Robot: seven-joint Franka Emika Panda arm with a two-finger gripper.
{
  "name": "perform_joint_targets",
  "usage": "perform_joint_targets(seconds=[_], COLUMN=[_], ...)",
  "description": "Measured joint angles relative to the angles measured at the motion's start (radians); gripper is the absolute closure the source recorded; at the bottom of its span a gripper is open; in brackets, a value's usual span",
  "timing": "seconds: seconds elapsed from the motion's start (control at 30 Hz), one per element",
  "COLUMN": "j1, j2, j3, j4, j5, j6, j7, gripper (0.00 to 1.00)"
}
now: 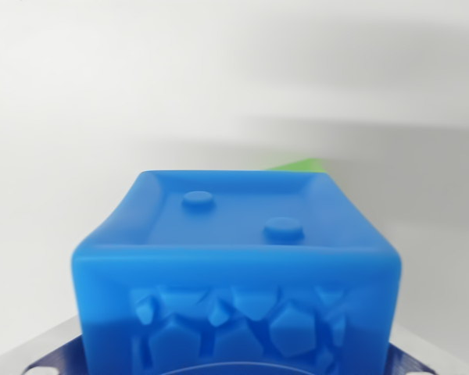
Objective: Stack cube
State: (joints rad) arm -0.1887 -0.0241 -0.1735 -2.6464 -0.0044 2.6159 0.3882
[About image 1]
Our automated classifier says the black-tipped silver gripper left finger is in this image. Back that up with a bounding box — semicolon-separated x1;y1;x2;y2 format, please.
0;316;88;375

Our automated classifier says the black-tipped silver gripper right finger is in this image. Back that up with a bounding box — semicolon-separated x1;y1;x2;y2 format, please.
388;326;460;375

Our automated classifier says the blue embossed cube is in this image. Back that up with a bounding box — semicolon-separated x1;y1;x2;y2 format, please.
70;170;403;375

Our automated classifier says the green cube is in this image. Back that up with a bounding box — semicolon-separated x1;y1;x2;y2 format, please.
263;156;329;173

